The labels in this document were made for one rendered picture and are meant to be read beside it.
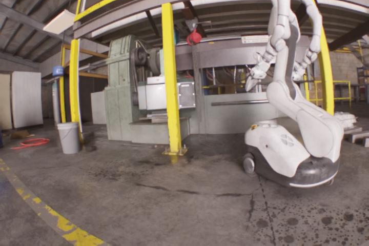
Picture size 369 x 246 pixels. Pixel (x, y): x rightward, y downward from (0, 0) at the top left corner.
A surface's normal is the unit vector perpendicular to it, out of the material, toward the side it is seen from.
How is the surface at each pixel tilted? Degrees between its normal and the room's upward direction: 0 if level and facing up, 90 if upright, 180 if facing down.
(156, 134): 90
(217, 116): 90
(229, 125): 90
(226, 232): 0
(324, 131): 89
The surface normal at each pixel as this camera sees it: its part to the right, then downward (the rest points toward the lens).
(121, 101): -0.28, 0.06
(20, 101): 0.96, -0.05
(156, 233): -0.07, -1.00
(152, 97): 0.06, 0.04
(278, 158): -0.93, 0.08
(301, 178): -0.57, 0.07
